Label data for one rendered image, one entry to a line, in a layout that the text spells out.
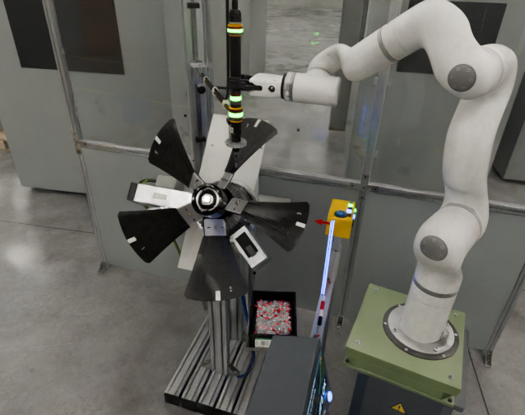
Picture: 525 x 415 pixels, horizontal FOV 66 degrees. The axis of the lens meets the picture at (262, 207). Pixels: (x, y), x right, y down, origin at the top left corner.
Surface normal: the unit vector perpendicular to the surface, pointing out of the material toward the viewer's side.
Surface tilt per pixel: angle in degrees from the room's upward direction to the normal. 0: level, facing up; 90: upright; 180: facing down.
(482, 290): 90
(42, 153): 90
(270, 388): 15
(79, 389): 0
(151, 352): 0
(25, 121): 90
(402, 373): 90
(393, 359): 1
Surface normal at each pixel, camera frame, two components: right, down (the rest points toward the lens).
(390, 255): -0.29, 0.49
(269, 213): 0.10, -0.74
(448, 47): -0.80, -0.37
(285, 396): -0.22, -0.87
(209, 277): 0.38, -0.18
